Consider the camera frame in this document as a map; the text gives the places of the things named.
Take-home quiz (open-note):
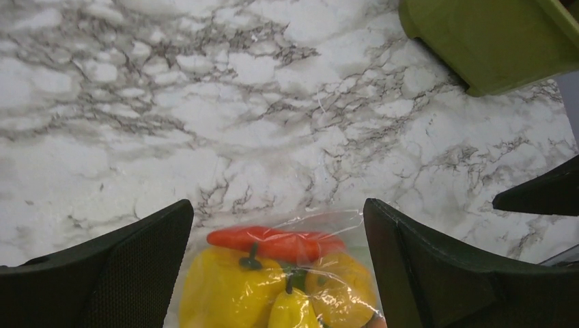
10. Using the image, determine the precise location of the yellow toy bell pepper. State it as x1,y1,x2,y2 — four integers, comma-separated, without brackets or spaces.
178,246,286,327

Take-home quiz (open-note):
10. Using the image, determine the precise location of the orange toy carrot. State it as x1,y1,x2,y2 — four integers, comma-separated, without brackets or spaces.
206,225,346,264

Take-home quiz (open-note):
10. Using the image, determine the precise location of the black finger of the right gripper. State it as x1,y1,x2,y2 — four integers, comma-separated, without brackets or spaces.
492,156,578,217

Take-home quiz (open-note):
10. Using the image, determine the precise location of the olive green plastic bin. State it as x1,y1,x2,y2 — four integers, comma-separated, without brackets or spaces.
398,0,578,97

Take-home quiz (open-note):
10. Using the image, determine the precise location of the clear zip top bag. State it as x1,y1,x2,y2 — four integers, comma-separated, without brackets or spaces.
164,210,386,327

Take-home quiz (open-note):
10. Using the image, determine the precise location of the yellow toy lemon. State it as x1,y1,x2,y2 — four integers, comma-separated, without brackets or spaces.
267,274,322,328

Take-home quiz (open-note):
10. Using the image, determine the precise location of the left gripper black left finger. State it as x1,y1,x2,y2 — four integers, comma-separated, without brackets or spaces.
1,200,194,327

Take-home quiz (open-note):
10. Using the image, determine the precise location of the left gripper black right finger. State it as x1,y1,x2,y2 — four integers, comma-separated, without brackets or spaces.
363,198,578,327

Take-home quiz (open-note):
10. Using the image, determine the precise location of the small yellow toy fruit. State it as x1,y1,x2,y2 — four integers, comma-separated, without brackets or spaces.
305,252,378,327

